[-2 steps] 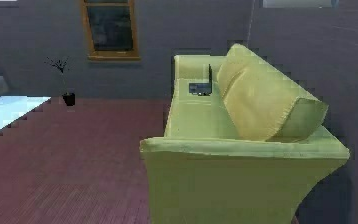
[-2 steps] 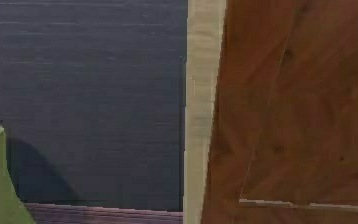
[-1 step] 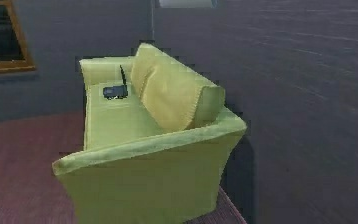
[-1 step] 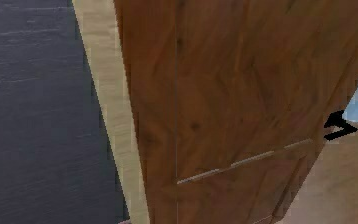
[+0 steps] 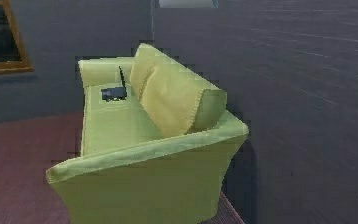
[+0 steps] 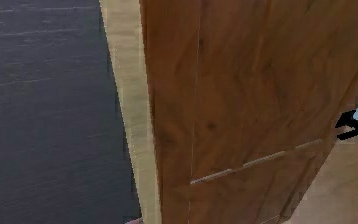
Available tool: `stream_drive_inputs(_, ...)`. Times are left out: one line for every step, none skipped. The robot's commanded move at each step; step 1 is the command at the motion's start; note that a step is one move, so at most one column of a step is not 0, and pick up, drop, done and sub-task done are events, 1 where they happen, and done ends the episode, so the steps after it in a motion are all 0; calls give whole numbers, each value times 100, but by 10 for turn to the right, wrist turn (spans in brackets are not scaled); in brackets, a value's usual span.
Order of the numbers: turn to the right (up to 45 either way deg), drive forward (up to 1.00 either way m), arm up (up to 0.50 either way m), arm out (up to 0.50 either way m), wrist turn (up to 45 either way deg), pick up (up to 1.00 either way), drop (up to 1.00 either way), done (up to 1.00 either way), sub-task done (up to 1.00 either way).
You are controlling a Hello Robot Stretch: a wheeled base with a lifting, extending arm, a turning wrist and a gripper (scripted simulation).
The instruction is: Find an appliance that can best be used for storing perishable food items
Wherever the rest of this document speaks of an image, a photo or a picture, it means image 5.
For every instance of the yellow sofa cushion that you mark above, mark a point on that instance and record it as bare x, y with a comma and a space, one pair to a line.
172, 100
141, 68

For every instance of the black box with antenna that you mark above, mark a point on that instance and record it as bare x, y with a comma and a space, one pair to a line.
113, 93

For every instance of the yellow-green sofa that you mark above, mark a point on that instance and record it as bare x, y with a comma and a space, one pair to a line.
127, 186

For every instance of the wooden framed window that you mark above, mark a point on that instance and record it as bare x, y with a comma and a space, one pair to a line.
2, 36

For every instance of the pale framed wall picture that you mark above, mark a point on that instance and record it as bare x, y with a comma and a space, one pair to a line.
188, 3

